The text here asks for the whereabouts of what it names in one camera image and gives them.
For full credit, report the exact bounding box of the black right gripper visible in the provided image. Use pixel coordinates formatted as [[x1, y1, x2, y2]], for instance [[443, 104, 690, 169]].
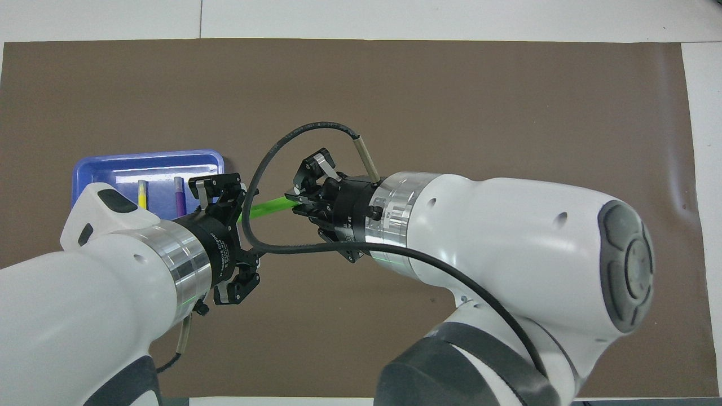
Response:
[[285, 148, 384, 264]]

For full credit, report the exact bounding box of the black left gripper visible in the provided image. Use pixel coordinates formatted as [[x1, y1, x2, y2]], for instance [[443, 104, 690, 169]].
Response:
[[175, 173, 261, 306]]

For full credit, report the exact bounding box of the green pen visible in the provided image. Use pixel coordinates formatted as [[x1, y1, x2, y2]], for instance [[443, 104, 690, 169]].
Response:
[[240, 196, 300, 222]]

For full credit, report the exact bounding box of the blue plastic tray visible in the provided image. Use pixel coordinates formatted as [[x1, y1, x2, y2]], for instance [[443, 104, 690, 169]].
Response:
[[72, 149, 225, 222]]

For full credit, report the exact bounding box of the brown table mat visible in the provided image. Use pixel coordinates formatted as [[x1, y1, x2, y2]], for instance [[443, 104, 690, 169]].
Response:
[[0, 38, 720, 398]]

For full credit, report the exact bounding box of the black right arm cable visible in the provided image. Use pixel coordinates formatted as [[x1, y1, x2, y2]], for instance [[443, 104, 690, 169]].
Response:
[[240, 121, 551, 378]]

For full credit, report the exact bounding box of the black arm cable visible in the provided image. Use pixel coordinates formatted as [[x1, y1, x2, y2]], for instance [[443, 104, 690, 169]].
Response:
[[240, 121, 551, 378], [155, 313, 195, 374]]

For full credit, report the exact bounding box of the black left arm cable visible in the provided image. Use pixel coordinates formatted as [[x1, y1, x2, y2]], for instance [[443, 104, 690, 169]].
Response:
[[155, 313, 195, 374]]

